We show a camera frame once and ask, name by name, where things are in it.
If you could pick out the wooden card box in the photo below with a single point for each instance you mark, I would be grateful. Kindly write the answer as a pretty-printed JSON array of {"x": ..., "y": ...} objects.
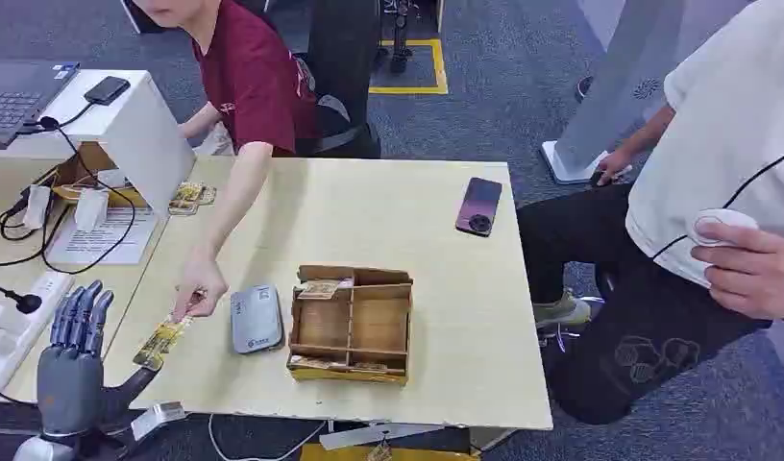
[{"x": 350, "y": 327}]

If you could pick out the stack of yellow cards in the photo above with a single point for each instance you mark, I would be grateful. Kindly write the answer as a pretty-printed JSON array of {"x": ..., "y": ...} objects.
[{"x": 189, "y": 197}]

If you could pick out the yellow box under desk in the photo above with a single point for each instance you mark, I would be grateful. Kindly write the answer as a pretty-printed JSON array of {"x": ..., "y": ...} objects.
[{"x": 392, "y": 453}]

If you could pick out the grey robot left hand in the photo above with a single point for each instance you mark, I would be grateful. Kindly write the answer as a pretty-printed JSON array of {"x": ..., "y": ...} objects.
[{"x": 70, "y": 388}]

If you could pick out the printed card in box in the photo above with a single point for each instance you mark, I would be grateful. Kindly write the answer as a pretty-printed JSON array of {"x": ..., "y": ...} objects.
[{"x": 320, "y": 289}]

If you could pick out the person's hand holding card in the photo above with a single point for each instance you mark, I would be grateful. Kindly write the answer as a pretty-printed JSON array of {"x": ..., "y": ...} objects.
[{"x": 200, "y": 286}]

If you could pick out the yellow cards in box slot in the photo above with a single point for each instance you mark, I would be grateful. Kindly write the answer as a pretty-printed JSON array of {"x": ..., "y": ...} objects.
[{"x": 341, "y": 366}]

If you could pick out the white floor stand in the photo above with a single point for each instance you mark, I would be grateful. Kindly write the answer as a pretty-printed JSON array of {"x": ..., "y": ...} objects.
[{"x": 595, "y": 95}]

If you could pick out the person in red shirt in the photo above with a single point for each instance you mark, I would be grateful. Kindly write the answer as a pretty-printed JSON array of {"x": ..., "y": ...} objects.
[{"x": 255, "y": 83}]

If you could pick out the cardboard box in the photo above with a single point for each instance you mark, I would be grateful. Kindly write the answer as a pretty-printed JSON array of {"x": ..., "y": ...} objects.
[{"x": 80, "y": 175}]

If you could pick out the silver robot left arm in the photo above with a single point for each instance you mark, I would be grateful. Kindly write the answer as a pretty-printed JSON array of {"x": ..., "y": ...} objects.
[{"x": 39, "y": 450}]

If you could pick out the yellow printed card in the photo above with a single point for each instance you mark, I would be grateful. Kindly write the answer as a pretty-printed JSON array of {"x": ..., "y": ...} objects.
[{"x": 159, "y": 343}]

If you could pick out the white power strip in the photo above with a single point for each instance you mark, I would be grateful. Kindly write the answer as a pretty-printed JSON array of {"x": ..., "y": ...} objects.
[{"x": 23, "y": 324}]

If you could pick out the grey laptop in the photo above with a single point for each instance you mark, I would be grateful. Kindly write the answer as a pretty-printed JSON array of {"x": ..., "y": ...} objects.
[{"x": 16, "y": 95}]

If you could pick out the white tag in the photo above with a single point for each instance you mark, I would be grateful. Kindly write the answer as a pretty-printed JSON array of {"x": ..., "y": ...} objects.
[
  {"x": 37, "y": 207},
  {"x": 91, "y": 210}
]

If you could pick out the white desk riser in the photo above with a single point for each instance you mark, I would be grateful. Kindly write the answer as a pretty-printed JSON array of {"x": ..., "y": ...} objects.
[{"x": 137, "y": 137}]

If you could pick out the grey green shoe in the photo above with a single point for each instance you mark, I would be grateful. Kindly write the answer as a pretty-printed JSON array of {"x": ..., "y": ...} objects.
[{"x": 562, "y": 312}]

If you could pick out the printed paper sheet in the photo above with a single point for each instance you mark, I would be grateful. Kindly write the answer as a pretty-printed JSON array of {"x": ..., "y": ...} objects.
[{"x": 109, "y": 238}]

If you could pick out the person's hand on stand base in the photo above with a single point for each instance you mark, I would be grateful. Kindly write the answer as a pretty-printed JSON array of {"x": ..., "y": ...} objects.
[{"x": 613, "y": 165}]

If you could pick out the black plug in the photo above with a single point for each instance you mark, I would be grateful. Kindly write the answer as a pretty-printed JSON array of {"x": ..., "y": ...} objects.
[{"x": 26, "y": 302}]

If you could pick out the metal bracket under desk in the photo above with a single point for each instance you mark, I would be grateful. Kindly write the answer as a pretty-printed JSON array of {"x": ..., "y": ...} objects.
[{"x": 379, "y": 435}]

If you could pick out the person in white shirt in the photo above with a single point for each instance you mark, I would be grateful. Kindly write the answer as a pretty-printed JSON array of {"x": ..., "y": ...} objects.
[{"x": 716, "y": 140}]

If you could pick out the black tripod stand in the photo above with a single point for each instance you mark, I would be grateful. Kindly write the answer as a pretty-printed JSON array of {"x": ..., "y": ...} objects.
[{"x": 401, "y": 38}]

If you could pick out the white round handheld device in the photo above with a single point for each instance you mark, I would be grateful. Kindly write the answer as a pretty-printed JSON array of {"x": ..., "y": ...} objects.
[{"x": 726, "y": 219}]

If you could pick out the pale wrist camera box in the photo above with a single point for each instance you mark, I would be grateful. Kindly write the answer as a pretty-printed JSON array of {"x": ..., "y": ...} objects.
[{"x": 156, "y": 417}]

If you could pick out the purple smartphone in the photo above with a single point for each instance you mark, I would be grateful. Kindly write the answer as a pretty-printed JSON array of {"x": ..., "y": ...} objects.
[{"x": 478, "y": 206}]

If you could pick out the person's hand holding white device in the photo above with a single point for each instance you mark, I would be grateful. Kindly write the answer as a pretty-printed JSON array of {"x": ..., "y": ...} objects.
[{"x": 751, "y": 270}]

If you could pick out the small black phone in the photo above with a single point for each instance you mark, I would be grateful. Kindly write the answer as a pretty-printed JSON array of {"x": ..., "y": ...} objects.
[{"x": 107, "y": 89}]

